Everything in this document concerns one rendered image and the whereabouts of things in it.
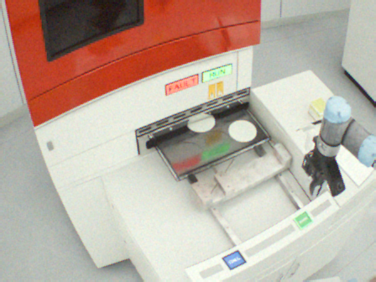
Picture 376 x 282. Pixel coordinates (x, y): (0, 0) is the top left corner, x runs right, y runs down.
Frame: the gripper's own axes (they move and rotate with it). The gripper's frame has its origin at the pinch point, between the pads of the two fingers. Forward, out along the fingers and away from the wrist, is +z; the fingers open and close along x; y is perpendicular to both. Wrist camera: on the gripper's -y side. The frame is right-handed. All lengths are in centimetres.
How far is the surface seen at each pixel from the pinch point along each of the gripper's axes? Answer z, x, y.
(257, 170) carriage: 22.7, -0.8, 31.1
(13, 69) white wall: 63, 78, 207
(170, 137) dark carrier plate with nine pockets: 21, 18, 56
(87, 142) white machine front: 9, 48, 58
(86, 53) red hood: -30, 44, 53
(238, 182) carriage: 22.7, 7.2, 30.2
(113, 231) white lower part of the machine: 69, 49, 58
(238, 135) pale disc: 21, -2, 46
